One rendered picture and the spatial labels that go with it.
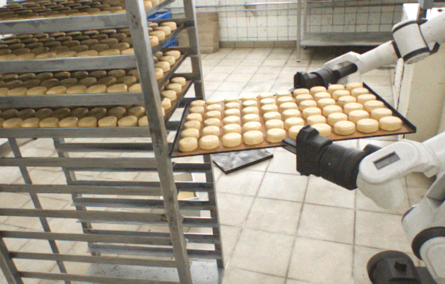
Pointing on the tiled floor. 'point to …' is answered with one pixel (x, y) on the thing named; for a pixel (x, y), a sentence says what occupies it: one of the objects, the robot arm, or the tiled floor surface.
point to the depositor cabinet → (423, 86)
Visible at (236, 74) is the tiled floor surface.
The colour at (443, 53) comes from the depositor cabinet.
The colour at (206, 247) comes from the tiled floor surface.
